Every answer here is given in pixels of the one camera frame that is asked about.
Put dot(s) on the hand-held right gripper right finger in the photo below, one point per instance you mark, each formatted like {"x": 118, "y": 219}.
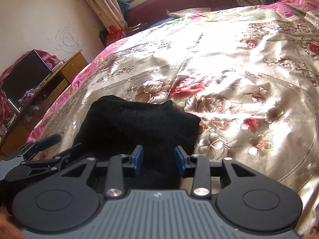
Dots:
{"x": 180, "y": 160}

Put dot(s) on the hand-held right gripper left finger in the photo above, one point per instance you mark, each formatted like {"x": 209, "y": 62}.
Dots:
{"x": 138, "y": 159}

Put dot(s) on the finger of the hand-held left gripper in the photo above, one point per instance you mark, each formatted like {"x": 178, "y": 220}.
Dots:
{"x": 51, "y": 139}
{"x": 62, "y": 155}

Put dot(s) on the black pants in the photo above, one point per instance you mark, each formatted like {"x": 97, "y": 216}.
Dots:
{"x": 129, "y": 124}

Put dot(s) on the person's left forearm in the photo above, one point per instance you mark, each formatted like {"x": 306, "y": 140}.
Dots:
{"x": 6, "y": 224}

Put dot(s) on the purple cloth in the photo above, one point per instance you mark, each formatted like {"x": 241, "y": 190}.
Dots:
{"x": 27, "y": 95}

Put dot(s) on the black monitor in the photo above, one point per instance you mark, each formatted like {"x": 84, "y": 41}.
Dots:
{"x": 25, "y": 77}

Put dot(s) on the wooden side cabinet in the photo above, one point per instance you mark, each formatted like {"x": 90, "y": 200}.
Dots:
{"x": 72, "y": 64}

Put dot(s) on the floral satin bedspread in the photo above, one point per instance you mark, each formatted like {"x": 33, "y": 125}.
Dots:
{"x": 224, "y": 79}

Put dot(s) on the red bag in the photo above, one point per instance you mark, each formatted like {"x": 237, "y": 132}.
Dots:
{"x": 113, "y": 36}

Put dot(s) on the blue plastic bag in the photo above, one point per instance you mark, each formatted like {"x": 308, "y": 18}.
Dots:
{"x": 123, "y": 5}

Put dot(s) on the maroon padded bed board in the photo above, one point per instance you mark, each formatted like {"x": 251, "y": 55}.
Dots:
{"x": 179, "y": 0}

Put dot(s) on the pink flowered sheet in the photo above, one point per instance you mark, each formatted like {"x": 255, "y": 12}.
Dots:
{"x": 296, "y": 3}

